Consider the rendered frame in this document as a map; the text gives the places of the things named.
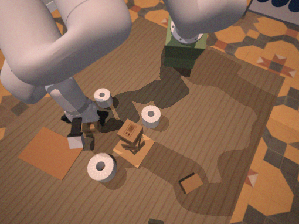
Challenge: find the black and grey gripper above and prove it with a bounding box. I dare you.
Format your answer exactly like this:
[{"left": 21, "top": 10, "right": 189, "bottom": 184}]
[{"left": 61, "top": 102, "right": 108, "bottom": 126}]

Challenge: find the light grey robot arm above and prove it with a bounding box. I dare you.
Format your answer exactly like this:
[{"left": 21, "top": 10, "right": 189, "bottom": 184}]
[{"left": 0, "top": 0, "right": 247, "bottom": 116}]

